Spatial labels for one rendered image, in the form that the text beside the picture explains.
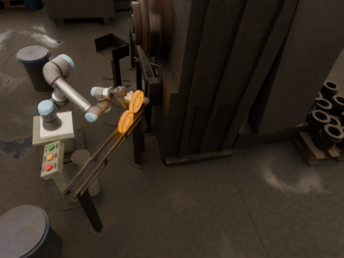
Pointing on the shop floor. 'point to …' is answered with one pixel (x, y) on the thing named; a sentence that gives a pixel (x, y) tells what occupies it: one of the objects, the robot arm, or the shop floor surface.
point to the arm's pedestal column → (77, 144)
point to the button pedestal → (58, 172)
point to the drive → (296, 74)
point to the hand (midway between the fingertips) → (136, 99)
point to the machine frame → (214, 73)
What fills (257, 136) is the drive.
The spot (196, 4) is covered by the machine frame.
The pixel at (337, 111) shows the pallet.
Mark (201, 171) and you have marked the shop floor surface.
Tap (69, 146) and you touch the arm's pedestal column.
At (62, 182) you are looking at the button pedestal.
